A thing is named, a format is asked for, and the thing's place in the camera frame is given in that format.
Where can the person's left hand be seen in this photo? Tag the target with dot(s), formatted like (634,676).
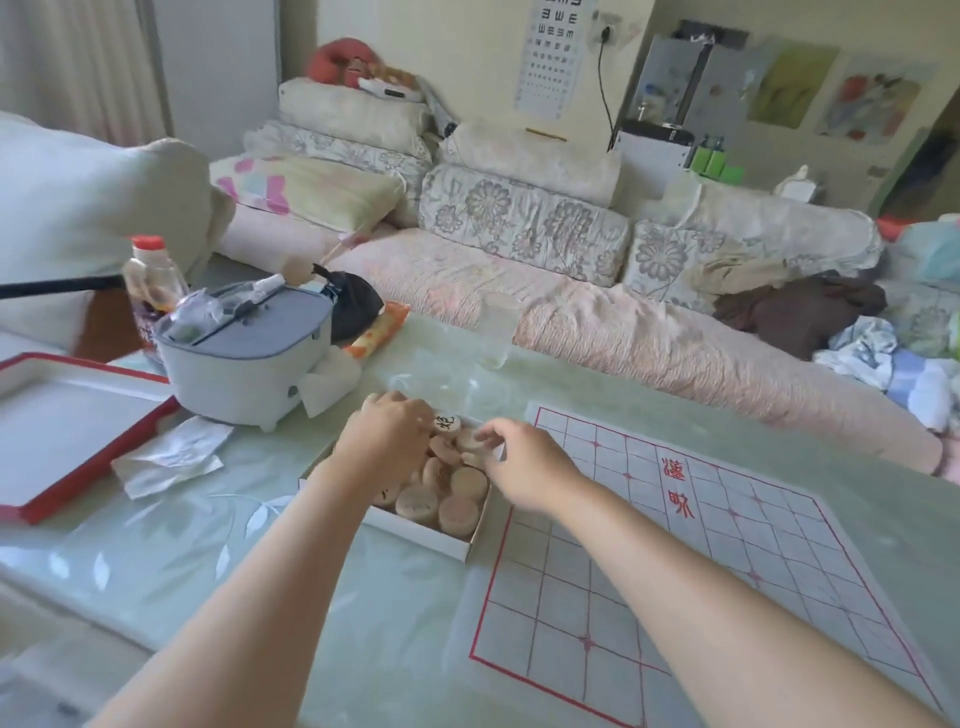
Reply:
(382,442)

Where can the person's right hand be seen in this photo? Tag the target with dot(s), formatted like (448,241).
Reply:
(536,472)

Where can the person's right fingers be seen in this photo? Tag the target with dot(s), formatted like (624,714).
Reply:
(495,436)

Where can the person's left fingers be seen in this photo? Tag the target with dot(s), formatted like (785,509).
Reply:
(420,421)

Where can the wooden chess disc black character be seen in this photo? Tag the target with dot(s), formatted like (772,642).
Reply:
(448,424)

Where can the person's right forearm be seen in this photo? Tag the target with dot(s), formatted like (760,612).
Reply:
(720,615)

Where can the person's left forearm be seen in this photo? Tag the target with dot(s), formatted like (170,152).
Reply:
(255,615)

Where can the pile of wooden chess pieces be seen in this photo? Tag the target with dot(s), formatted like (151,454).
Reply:
(450,499)

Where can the white tissue paper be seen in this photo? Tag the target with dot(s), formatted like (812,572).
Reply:
(330,382)

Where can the orange snack packet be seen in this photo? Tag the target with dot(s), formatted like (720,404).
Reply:
(375,330)

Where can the clear plastic cup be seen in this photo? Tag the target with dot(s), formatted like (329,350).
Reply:
(496,330)

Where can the white cardboard chess box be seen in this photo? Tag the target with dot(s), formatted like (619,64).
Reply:
(465,541)

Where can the black bag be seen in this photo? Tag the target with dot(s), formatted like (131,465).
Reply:
(356,300)

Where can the pink covered sofa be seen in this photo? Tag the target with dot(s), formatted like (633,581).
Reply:
(600,330)

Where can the wooden massage stick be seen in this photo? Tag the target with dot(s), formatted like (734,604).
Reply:
(352,240)

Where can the large floral back cushion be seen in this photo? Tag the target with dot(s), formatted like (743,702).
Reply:
(517,217)

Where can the white chess board sheet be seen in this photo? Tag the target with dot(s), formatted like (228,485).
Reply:
(675,570)

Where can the small floral cushion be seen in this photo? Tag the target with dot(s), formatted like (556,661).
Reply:
(664,259)

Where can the crumpled clear plastic wrapper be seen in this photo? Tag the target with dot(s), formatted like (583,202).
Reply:
(169,457)

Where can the pastel patterned pillow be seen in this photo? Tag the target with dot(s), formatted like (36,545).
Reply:
(307,191)

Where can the floral folded quilt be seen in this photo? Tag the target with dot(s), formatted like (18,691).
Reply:
(337,154)

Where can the clear bottle with red cap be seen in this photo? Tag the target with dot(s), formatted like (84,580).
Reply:
(150,289)

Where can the white box appliance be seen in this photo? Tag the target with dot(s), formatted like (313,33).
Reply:
(652,154)

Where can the brown clothing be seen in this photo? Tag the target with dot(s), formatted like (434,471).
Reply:
(802,311)

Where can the green bottles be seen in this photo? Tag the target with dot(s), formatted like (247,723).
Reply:
(716,161)

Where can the red and white box lid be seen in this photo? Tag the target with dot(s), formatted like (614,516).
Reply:
(60,435)

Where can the red plush toy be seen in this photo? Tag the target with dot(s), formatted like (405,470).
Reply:
(341,61)

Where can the eye chart poster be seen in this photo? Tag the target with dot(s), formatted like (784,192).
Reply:
(556,60)

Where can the black stick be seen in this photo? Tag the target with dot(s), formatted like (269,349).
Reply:
(60,286)

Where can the large white cushion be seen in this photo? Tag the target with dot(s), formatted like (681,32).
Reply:
(90,217)

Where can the white tissue box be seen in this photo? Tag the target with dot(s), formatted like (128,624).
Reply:
(799,184)

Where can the silver board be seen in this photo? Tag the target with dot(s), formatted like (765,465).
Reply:
(697,86)

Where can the blue and white clothes pile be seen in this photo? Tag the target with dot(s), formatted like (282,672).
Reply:
(900,371)

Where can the white curtain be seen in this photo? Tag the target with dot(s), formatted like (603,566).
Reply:
(75,64)

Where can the white wall socket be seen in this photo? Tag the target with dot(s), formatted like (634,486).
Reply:
(609,34)

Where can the green picture on wall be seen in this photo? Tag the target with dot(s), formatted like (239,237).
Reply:
(793,84)

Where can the red flower picture on wall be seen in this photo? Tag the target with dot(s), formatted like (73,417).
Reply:
(877,99)

